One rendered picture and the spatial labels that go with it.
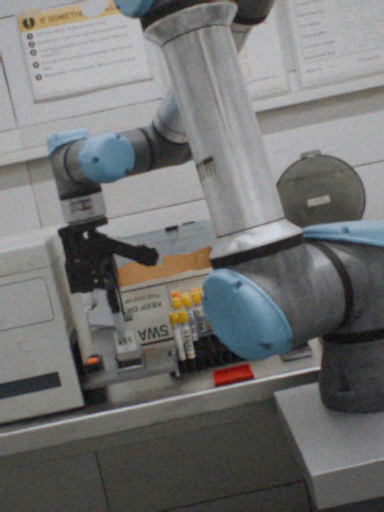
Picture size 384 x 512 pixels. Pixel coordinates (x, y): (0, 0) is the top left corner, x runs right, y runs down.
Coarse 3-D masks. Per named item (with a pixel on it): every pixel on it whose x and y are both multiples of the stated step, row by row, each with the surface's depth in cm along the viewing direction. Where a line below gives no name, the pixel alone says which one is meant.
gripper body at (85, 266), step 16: (80, 224) 131; (96, 224) 132; (64, 240) 135; (80, 240) 134; (80, 256) 134; (96, 256) 134; (112, 256) 136; (80, 272) 133; (96, 272) 133; (112, 272) 132; (80, 288) 133; (96, 288) 134
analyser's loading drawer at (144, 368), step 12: (120, 360) 141; (132, 360) 141; (144, 360) 137; (156, 360) 141; (168, 360) 139; (96, 372) 141; (108, 372) 140; (120, 372) 136; (132, 372) 136; (144, 372) 136; (156, 372) 136; (168, 372) 136; (84, 384) 136; (96, 384) 136; (108, 384) 136
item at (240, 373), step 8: (224, 368) 139; (232, 368) 139; (240, 368) 139; (248, 368) 138; (216, 376) 137; (224, 376) 136; (232, 376) 135; (240, 376) 133; (248, 376) 132; (216, 384) 132; (224, 384) 132
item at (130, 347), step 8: (112, 328) 136; (128, 328) 135; (136, 328) 140; (112, 336) 135; (128, 336) 135; (136, 336) 136; (120, 344) 136; (128, 344) 136; (136, 344) 136; (120, 352) 136; (128, 352) 136; (136, 352) 136
